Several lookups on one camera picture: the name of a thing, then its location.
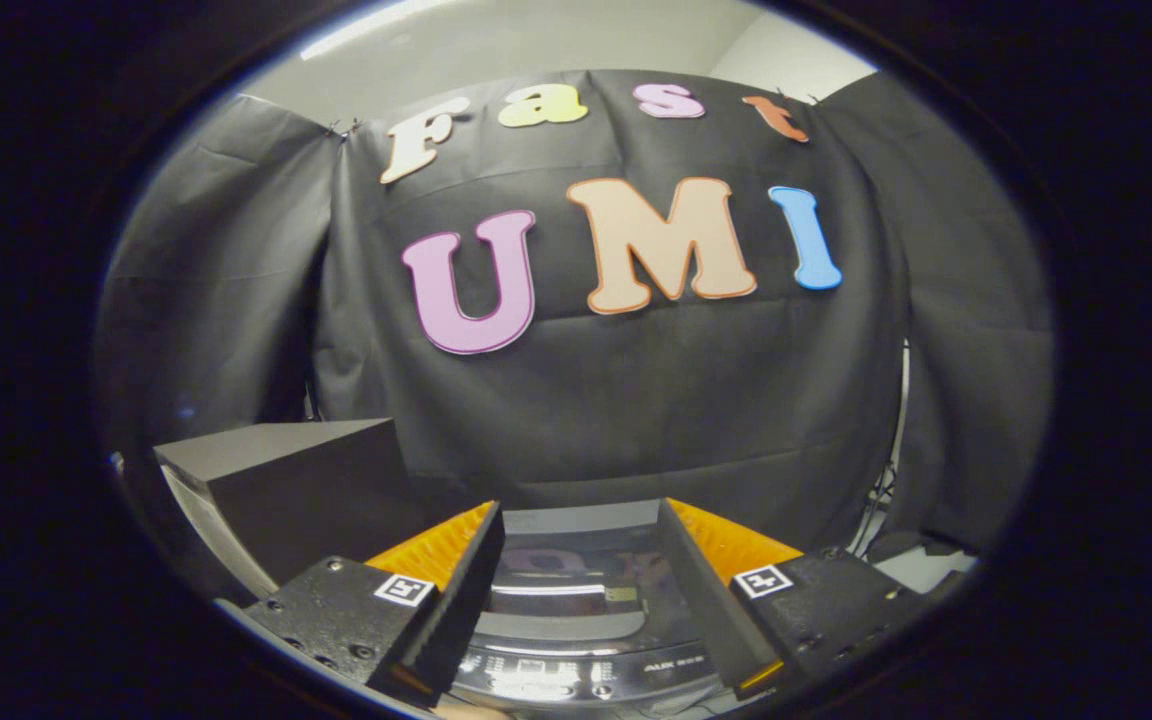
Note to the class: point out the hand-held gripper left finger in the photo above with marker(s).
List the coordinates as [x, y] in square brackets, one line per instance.
[461, 600]

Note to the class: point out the grey washing machine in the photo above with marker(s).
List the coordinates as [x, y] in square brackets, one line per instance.
[586, 675]

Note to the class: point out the transparent washing machine lid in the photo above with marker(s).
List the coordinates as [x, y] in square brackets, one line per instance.
[586, 570]

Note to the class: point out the black light stand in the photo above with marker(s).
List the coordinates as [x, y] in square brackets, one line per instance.
[884, 490]

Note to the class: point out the dark grey cabinet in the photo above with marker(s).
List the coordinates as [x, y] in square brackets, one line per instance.
[316, 500]

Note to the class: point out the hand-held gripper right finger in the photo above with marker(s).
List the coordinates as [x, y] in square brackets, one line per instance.
[704, 600]

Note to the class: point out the black backdrop cloth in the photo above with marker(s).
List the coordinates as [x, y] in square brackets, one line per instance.
[636, 400]

